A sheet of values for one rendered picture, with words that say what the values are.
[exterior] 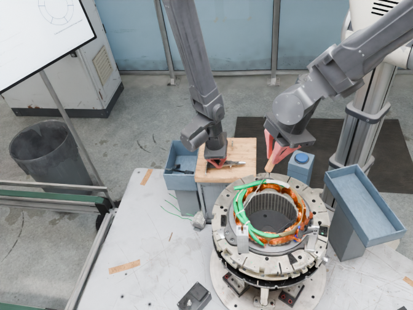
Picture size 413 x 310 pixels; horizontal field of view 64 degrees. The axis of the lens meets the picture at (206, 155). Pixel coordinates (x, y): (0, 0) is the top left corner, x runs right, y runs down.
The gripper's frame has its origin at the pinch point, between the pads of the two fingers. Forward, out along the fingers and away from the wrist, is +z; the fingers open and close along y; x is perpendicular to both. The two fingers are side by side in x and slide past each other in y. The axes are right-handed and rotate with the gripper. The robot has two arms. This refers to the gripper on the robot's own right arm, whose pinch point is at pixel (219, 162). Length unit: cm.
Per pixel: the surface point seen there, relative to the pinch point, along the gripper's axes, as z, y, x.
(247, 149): 3.1, -8.2, 9.1
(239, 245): -5.7, 31.7, 8.1
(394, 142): 117, -115, 110
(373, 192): 6.0, 8.2, 46.3
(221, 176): 2.3, 3.7, 0.7
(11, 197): 29, -7, -101
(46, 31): -28, -47, -68
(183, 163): 10.0, -8.5, -15.4
